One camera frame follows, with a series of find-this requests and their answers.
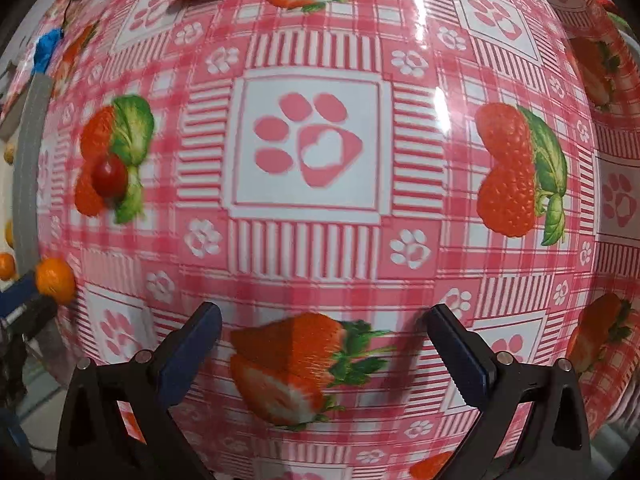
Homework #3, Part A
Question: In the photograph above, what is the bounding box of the small orange mandarin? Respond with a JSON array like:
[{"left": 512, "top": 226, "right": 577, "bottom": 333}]
[
  {"left": 0, "top": 252, "right": 16, "bottom": 282},
  {"left": 35, "top": 258, "right": 76, "bottom": 307}
]

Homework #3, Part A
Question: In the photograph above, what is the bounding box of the large orange citrus fruit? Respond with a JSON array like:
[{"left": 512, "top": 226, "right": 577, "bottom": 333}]
[{"left": 4, "top": 220, "right": 14, "bottom": 248}]

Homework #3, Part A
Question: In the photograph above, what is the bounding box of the white tray with grey rim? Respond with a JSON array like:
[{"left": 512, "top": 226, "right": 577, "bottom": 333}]
[{"left": 1, "top": 74, "right": 53, "bottom": 274}]

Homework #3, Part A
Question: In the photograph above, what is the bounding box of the crumpled blue glove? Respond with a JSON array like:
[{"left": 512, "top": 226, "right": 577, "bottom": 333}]
[{"left": 32, "top": 27, "right": 63, "bottom": 75}]

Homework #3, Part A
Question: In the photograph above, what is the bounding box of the pink strawberry checked tablecloth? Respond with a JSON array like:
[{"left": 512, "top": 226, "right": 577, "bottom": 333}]
[{"left": 29, "top": 0, "right": 639, "bottom": 479}]

